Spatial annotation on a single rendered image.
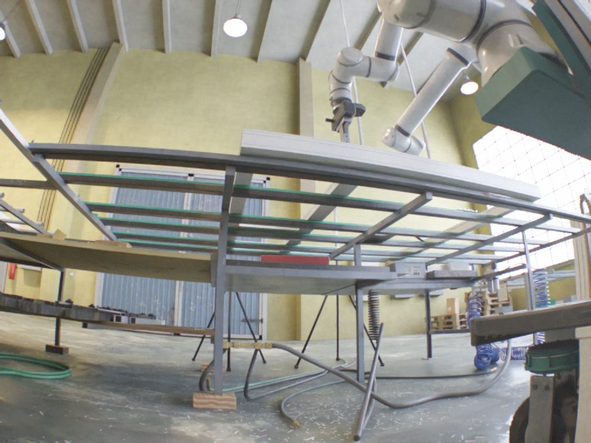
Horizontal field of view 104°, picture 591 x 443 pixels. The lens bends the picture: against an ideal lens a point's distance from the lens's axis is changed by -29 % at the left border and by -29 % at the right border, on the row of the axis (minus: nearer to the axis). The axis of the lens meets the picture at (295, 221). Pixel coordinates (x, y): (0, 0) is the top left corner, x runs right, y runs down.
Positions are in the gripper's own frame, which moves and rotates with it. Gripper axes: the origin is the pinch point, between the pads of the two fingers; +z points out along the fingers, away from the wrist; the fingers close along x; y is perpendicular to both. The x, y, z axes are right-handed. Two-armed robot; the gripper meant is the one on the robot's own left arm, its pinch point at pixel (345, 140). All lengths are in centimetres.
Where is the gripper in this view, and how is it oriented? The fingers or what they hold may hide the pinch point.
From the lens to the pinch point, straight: 117.2
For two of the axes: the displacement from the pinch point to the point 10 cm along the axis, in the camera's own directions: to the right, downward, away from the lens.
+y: -9.7, -0.8, -2.3
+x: 2.4, -3.1, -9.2
